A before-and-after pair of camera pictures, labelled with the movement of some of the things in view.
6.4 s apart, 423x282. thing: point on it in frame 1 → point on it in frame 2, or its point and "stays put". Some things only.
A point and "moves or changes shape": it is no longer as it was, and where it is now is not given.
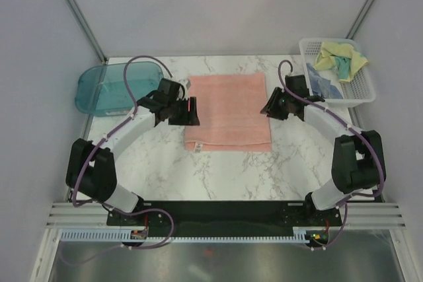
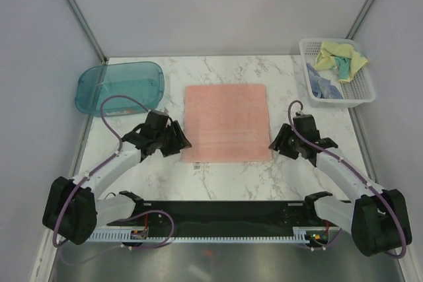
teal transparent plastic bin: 102,89 stays put
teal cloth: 344,67 stays put
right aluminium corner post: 364,8 stays put
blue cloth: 322,86 stays put
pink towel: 229,109 moves or changes shape
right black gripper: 271,107 → 279,142
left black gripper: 188,118 → 178,141
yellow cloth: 330,51 stays put
